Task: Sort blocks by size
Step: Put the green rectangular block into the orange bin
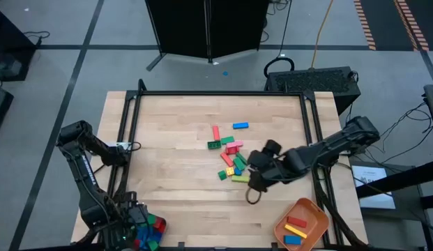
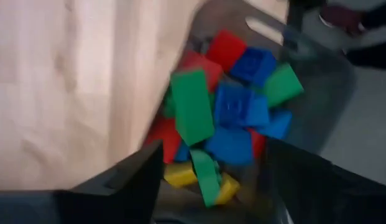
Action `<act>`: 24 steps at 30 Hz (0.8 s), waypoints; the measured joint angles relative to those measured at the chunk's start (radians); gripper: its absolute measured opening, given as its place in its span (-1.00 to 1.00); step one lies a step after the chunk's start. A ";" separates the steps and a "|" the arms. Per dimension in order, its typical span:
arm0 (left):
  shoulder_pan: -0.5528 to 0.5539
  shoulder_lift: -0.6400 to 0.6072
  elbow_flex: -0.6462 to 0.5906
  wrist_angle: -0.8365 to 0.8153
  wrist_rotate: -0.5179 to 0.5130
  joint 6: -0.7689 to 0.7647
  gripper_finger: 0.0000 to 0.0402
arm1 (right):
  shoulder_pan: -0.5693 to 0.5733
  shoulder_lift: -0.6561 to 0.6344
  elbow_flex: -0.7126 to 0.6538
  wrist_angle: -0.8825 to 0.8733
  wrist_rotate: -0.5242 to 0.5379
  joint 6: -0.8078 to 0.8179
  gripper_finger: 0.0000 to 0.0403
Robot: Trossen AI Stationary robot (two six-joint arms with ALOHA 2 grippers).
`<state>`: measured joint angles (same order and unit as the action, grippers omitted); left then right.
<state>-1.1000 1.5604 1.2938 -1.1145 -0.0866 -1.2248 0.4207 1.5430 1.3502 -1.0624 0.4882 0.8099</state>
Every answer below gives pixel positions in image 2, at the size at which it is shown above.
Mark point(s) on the small green block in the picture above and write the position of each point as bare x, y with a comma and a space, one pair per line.
206, 180

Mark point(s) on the small yellow block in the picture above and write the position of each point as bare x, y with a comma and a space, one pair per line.
228, 188

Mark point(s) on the yellow wedge block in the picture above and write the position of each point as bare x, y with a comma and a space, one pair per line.
180, 175

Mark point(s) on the blue studded brick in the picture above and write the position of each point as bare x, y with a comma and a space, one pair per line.
239, 104
253, 65

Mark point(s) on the red wedge block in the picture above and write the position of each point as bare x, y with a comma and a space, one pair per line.
200, 70

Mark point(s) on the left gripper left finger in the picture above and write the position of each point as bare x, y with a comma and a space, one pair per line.
127, 186

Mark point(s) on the teal green wedge block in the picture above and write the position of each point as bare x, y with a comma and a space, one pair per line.
192, 109

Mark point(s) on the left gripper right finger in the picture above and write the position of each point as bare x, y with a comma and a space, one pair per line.
320, 193

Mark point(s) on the clear plastic bin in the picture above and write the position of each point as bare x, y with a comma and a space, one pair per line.
320, 93

